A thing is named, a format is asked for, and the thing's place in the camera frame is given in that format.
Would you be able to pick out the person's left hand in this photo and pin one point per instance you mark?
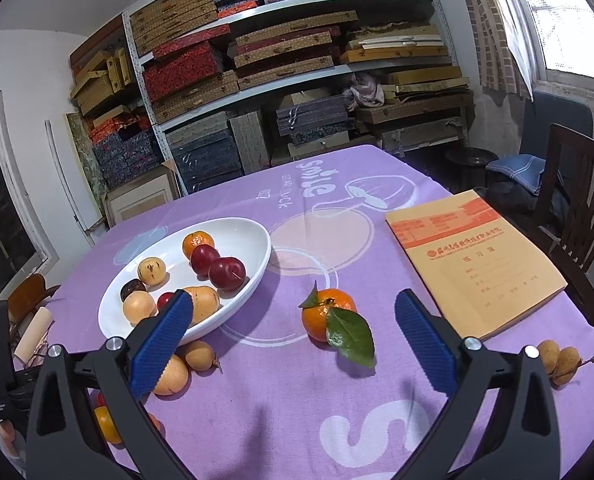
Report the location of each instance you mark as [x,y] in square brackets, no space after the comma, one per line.
[8,435]

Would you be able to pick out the tan exercise notebook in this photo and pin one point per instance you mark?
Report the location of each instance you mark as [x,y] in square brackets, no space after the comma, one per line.
[477,270]

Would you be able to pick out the brown wooden chair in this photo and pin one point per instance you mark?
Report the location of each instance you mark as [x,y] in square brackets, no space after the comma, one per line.
[27,292]

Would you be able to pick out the white oval dish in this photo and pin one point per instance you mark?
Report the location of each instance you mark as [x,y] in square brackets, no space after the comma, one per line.
[237,240]

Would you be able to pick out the white board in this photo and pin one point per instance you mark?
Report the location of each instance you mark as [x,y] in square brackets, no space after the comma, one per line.
[64,170]

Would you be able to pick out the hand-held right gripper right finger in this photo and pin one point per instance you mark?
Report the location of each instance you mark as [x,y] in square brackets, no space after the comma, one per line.
[424,345]

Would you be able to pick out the stack of red patterned boxes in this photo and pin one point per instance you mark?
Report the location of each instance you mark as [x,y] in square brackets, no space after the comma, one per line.
[182,72]

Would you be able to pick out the bright window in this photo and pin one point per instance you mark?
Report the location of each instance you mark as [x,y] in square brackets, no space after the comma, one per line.
[567,20]

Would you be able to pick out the framed picture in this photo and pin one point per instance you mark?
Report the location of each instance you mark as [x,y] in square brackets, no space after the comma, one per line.
[142,195]

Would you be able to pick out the cream paper roll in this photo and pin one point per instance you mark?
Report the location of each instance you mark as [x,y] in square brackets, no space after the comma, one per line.
[32,332]

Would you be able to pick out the brown longan with stem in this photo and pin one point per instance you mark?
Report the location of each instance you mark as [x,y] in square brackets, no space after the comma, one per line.
[566,365]
[547,352]

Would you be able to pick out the brick pattern curtain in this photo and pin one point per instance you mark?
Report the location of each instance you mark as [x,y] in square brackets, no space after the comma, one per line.
[497,35]

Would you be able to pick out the small yellow pepino melon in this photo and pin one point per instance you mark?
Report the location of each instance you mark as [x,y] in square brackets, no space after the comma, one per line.
[152,270]

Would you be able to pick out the black round stool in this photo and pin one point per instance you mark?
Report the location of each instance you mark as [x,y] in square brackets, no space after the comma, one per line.
[469,155]

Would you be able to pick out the stack of blue orange boxes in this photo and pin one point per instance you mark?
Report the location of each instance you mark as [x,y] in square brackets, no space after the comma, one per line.
[127,155]

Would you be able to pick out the stack of dark grey boxes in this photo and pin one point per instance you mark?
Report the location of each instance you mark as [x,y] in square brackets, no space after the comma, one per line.
[207,160]

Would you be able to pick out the round beige fruit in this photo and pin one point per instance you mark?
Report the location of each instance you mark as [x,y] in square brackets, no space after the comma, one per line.
[138,306]
[174,375]

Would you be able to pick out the red cherry tomato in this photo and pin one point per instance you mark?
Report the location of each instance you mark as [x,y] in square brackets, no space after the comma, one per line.
[164,300]
[100,400]

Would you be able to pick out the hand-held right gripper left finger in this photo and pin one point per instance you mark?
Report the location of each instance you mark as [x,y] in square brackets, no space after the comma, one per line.
[159,345]

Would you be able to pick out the yellow tomato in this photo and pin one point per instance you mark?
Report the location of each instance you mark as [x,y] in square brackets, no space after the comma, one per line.
[106,425]

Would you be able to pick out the purple printed tablecloth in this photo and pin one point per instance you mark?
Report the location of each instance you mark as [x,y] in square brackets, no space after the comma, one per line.
[357,260]

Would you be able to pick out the grey woven upright box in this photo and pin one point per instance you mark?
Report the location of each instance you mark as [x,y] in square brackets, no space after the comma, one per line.
[249,140]

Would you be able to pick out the green marbled board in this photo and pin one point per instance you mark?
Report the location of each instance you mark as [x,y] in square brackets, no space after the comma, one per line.
[84,160]

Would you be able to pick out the stack of yellow woven boxes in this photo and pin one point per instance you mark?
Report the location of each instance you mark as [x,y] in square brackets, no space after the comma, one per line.
[97,90]

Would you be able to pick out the stack of purple flat boxes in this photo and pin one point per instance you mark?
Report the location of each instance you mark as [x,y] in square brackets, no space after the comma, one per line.
[312,115]

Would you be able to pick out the dark wooden chair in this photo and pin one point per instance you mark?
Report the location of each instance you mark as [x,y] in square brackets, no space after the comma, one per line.
[572,150]

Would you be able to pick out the dark water chestnut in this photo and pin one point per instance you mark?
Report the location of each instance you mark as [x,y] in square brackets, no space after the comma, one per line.
[133,290]

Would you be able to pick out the pink cloth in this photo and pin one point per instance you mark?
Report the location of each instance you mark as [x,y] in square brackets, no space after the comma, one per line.
[364,92]

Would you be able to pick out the stack of tan woven boxes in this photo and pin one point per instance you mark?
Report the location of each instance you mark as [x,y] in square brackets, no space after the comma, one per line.
[297,60]

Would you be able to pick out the mandarin orange with leaves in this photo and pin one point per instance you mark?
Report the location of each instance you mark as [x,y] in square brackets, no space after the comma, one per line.
[327,316]

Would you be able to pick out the blue cloth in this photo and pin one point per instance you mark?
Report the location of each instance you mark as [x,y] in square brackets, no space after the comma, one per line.
[519,167]

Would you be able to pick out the dark red plum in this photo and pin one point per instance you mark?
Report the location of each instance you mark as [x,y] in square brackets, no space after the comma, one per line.
[204,258]
[227,272]

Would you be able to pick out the large striped pepino melon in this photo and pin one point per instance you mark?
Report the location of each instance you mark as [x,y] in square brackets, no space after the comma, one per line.
[207,305]

